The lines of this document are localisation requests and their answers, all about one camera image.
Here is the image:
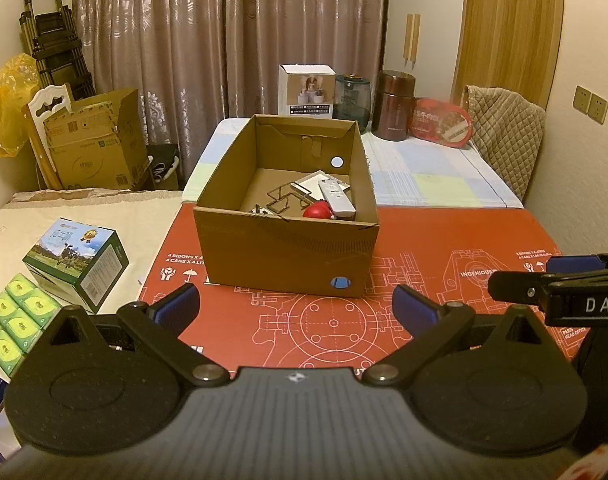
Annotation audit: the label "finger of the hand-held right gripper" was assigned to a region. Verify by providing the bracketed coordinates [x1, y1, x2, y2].
[546, 252, 608, 274]
[487, 266, 608, 309]

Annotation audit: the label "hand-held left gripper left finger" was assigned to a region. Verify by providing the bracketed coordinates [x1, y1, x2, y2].
[36, 283, 230, 387]

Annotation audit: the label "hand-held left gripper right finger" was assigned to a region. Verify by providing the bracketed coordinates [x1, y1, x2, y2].
[360, 284, 557, 387]

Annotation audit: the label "brown cardboard box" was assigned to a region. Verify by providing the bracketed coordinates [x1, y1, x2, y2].
[193, 114, 381, 298]

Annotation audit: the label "white remote control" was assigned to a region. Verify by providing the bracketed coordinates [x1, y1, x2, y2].
[318, 180, 356, 220]

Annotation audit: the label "metal wire holder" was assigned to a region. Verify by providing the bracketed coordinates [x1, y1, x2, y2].
[256, 187, 310, 216]

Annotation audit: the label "white square charger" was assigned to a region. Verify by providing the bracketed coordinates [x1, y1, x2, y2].
[290, 170, 353, 199]

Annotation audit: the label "red printed mat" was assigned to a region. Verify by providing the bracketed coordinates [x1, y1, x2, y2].
[138, 202, 593, 377]

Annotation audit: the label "green milk carton box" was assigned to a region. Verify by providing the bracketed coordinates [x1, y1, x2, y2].
[23, 217, 130, 314]

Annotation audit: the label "pale checked tablecloth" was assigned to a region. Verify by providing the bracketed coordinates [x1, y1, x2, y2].
[183, 117, 523, 209]

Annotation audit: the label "black shoes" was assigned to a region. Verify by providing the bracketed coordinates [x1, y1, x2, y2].
[146, 144, 181, 191]

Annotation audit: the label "beige quilted chair cover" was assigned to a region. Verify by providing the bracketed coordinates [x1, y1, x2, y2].
[463, 85, 548, 204]

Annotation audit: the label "cream bedsheet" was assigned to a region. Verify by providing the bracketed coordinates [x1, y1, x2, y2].
[0, 187, 186, 441]

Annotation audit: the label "pack of green tissue packets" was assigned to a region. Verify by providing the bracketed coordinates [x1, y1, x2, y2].
[0, 272, 63, 379]

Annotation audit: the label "red instant meal box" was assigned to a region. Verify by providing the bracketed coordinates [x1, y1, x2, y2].
[409, 97, 473, 150]

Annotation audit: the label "printed cardboard carton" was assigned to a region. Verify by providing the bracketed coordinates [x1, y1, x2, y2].
[43, 89, 150, 191]

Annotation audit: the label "brown thermos canister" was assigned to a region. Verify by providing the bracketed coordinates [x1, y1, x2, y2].
[371, 70, 416, 141]

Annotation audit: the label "green glass jar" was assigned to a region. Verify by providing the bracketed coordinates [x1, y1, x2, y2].
[332, 74, 374, 134]

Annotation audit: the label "white picture product box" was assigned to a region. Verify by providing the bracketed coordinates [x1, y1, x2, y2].
[277, 63, 335, 120]

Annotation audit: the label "white carved chair back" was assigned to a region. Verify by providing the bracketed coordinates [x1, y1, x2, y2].
[21, 82, 75, 191]

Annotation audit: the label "wooden door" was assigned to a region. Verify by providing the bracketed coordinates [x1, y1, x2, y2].
[451, 0, 566, 107]

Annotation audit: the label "yellow plastic bag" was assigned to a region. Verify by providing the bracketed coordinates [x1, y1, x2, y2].
[0, 52, 40, 159]

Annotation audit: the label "brown patterned curtain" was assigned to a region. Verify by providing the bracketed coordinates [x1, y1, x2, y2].
[71, 0, 390, 127]

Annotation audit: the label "dark folding ladder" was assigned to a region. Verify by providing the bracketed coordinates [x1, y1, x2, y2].
[18, 0, 98, 102]

